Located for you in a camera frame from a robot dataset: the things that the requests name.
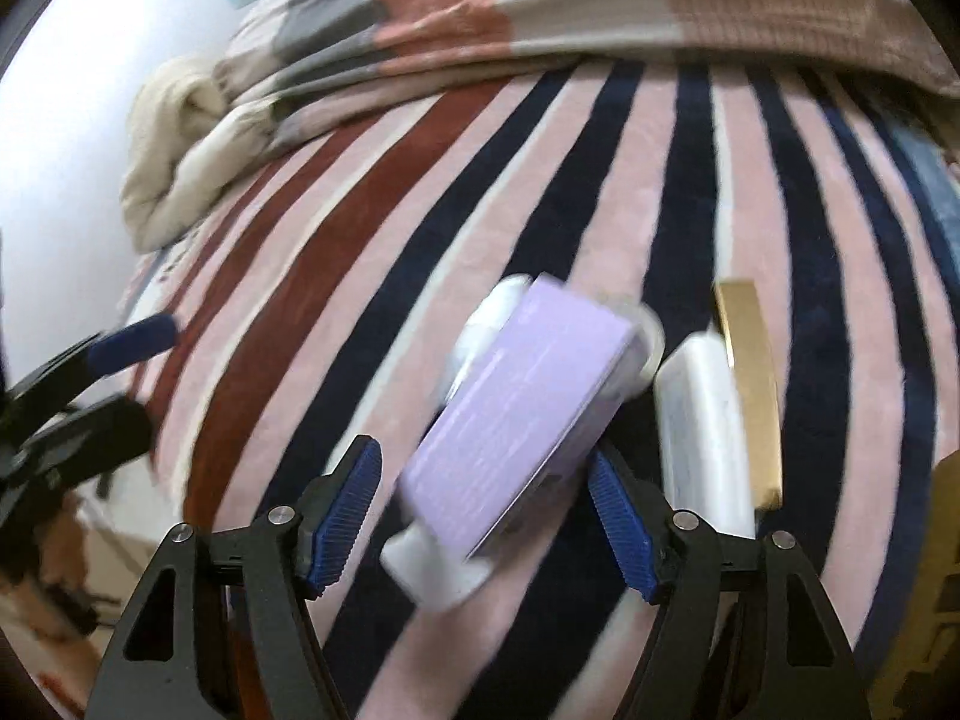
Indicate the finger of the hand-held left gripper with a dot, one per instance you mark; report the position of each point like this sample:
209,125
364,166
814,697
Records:
127,342
82,436

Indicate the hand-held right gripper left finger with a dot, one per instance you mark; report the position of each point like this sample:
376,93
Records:
346,513

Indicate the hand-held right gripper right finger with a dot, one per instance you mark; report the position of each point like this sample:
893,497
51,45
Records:
619,523

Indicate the white bottle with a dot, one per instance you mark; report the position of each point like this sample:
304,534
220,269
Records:
442,577

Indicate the purple box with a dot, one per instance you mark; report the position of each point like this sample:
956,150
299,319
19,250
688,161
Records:
517,412

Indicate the white box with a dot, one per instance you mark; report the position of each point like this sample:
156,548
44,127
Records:
702,438

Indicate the clear tape roll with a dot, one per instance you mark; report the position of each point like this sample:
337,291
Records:
646,351

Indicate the cream blanket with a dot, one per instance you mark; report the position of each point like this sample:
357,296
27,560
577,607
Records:
180,157

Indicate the gold box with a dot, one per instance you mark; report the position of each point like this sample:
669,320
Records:
750,382

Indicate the striped blanket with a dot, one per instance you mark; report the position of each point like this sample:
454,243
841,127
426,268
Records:
540,255

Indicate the blue denim cloth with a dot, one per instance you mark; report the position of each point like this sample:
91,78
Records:
927,165

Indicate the patchwork quilt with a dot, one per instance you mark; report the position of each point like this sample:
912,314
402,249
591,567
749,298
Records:
570,7

